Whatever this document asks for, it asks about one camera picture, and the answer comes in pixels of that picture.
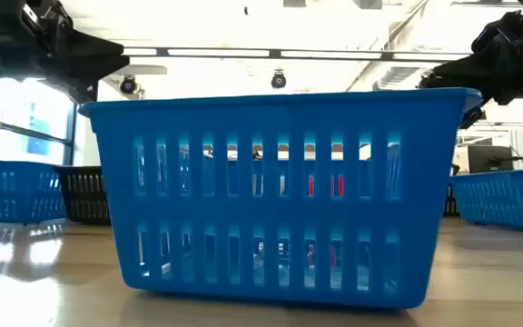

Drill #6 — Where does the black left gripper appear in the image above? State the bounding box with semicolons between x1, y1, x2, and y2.
20;0;131;104

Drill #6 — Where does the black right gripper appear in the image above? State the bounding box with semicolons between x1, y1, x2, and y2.
419;11;523;130

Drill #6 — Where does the black slotted plastic basket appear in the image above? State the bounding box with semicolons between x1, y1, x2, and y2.
55;165;111;226

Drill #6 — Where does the black ceiling spotlight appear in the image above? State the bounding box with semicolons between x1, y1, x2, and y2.
270;68;288;90
119;74;139;96

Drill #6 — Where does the black computer monitor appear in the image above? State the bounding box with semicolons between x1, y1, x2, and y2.
467;144;515;175

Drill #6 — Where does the long ceiling light bar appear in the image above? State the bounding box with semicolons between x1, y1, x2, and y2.
123;46;471;64

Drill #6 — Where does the black window frame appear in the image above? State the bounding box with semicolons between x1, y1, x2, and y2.
0;79;80;167

